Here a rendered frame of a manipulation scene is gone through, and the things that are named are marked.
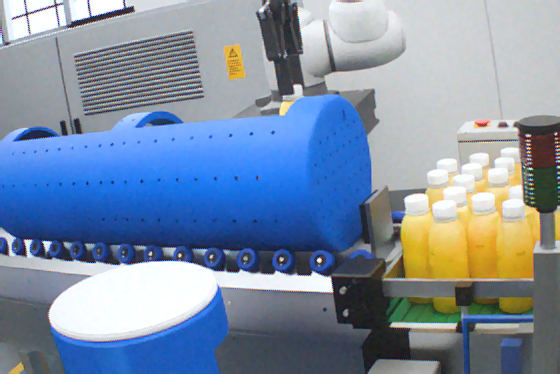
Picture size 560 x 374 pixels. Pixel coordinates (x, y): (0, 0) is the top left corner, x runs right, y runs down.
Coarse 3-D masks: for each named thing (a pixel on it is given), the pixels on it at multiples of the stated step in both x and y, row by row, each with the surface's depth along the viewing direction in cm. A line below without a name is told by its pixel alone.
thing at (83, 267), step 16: (0, 256) 177; (16, 256) 174; (64, 256) 165; (64, 272) 164; (80, 272) 161; (96, 272) 159; (224, 272) 143; (240, 272) 142; (256, 272) 140; (240, 288) 141; (256, 288) 139; (272, 288) 137; (288, 288) 136; (304, 288) 134; (320, 288) 133
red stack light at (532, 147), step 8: (520, 136) 81; (528, 136) 80; (536, 136) 79; (544, 136) 79; (552, 136) 79; (520, 144) 82; (528, 144) 81; (536, 144) 80; (544, 144) 79; (552, 144) 79; (520, 152) 83; (528, 152) 81; (536, 152) 80; (544, 152) 80; (552, 152) 79; (520, 160) 83; (528, 160) 81; (536, 160) 80; (544, 160) 80; (552, 160) 80
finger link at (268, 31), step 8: (264, 8) 133; (264, 24) 134; (272, 24) 134; (264, 32) 135; (272, 32) 134; (264, 40) 135; (272, 40) 135; (272, 48) 135; (272, 56) 136; (280, 56) 136
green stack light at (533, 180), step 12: (528, 168) 82; (540, 168) 80; (552, 168) 80; (528, 180) 82; (540, 180) 81; (552, 180) 80; (528, 192) 83; (540, 192) 81; (552, 192) 81; (528, 204) 83; (540, 204) 82; (552, 204) 81
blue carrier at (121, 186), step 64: (128, 128) 148; (192, 128) 139; (256, 128) 132; (320, 128) 129; (0, 192) 163; (64, 192) 152; (128, 192) 143; (192, 192) 136; (256, 192) 130; (320, 192) 128
